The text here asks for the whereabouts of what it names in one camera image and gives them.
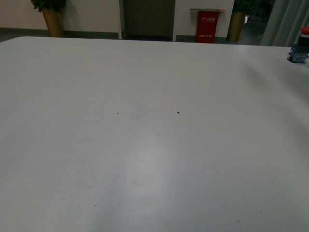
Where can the left potted plant gold vase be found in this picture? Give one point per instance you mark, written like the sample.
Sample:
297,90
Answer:
52,11

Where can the red fire extinguisher cabinet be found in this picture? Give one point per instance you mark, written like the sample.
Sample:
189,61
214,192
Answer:
207,20

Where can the grey curtain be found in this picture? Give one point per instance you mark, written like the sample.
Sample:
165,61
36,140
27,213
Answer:
284,24

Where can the right potted plant gold vase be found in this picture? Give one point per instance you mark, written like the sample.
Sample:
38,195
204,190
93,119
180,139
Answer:
241,9

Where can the red mushroom push button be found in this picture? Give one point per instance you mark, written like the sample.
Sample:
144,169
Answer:
299,52

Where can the potted plant gold vase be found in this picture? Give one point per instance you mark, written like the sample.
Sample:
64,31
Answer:
241,9
52,11

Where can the dark grey door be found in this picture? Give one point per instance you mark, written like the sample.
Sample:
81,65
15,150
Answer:
149,18

